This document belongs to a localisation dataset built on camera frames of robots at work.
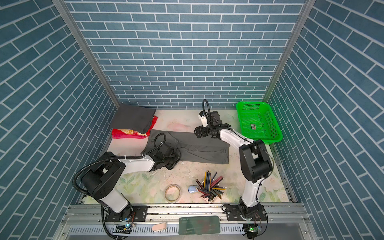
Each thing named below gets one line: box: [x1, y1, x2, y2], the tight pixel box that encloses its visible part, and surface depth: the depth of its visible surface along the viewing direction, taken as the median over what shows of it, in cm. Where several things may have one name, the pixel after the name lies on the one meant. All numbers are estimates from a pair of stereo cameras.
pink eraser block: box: [152, 222, 167, 232], surface depth 70 cm
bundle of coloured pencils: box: [195, 170, 227, 202], surface depth 74 cm
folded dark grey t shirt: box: [110, 103, 156, 134], surface depth 110 cm
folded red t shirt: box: [111, 115, 158, 139], surface depth 101 cm
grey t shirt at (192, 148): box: [141, 130, 230, 165], surface depth 96 cm
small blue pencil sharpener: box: [188, 186, 199, 193], surface depth 81 cm
